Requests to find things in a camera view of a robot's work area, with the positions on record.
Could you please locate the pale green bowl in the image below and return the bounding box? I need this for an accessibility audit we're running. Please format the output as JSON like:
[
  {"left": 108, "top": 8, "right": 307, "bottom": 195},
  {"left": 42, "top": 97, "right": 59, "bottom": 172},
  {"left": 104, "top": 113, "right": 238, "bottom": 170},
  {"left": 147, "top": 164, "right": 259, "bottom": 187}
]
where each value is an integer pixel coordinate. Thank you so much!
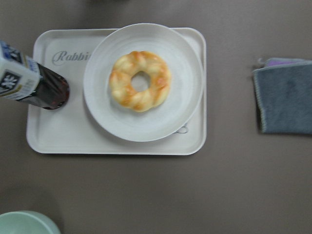
[{"left": 0, "top": 211, "right": 61, "bottom": 234}]

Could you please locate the white round plate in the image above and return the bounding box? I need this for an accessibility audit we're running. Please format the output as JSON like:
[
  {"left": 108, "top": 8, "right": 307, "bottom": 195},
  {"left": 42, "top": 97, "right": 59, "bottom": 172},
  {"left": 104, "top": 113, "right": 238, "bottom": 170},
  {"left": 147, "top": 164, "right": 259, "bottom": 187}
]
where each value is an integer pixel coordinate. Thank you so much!
[{"left": 83, "top": 23, "right": 204, "bottom": 142}]

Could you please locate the glazed twisted donut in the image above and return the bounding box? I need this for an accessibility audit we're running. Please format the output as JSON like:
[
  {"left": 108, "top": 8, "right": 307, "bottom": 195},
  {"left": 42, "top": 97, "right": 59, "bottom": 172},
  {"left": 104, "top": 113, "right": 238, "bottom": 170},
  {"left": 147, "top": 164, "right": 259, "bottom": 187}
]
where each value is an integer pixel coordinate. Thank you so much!
[{"left": 109, "top": 51, "right": 172, "bottom": 112}]

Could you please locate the cream serving tray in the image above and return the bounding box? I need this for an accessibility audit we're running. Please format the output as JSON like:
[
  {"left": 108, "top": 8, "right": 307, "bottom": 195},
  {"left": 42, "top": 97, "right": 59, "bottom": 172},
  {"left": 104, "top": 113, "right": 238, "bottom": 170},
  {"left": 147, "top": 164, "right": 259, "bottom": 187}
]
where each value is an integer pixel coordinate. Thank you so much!
[{"left": 26, "top": 29, "right": 207, "bottom": 155}]

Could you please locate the grey folded cloth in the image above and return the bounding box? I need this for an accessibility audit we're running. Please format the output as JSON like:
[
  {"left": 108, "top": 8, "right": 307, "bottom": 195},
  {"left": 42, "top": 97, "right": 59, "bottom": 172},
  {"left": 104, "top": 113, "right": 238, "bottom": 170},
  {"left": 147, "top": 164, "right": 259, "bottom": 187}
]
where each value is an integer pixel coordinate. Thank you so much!
[{"left": 253, "top": 58, "right": 312, "bottom": 135}]

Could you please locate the dark drink bottle on tray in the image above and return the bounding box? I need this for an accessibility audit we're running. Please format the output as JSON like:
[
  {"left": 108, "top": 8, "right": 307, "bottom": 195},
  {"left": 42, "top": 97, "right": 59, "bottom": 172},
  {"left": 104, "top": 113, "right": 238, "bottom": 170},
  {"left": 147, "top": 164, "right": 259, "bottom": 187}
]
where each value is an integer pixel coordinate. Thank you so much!
[{"left": 0, "top": 40, "right": 70, "bottom": 110}]

